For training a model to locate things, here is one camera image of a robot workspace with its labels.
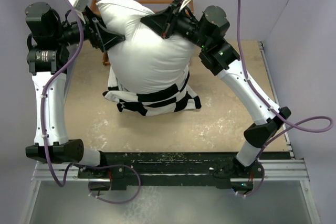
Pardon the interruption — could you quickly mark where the wooden shelf rack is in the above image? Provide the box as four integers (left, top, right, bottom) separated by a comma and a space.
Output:
90, 0, 194, 66

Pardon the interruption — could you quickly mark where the white pillow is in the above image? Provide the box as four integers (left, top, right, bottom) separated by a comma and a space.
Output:
97, 0, 196, 94

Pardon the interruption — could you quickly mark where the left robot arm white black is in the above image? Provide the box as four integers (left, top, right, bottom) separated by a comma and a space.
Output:
25, 2, 125, 178

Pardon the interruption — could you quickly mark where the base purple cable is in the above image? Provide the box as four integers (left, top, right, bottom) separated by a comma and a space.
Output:
88, 165, 142, 204
235, 161, 266, 199

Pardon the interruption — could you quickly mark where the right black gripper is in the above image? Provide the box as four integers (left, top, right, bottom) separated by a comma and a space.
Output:
140, 0, 209, 50

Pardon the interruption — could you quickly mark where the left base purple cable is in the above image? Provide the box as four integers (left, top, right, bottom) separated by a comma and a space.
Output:
88, 165, 142, 204

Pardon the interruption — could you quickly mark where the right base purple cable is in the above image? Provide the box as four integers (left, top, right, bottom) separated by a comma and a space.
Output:
235, 161, 266, 199

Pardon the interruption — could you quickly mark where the black white checkered pillowcase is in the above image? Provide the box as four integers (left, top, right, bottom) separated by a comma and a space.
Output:
102, 67, 202, 116

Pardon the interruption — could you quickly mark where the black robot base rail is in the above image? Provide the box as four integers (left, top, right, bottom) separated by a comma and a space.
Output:
78, 152, 263, 191

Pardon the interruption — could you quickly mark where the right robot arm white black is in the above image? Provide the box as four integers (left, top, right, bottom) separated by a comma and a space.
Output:
141, 0, 291, 177

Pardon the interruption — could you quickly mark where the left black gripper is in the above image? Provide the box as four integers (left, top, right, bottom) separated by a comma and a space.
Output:
54, 5, 126, 52

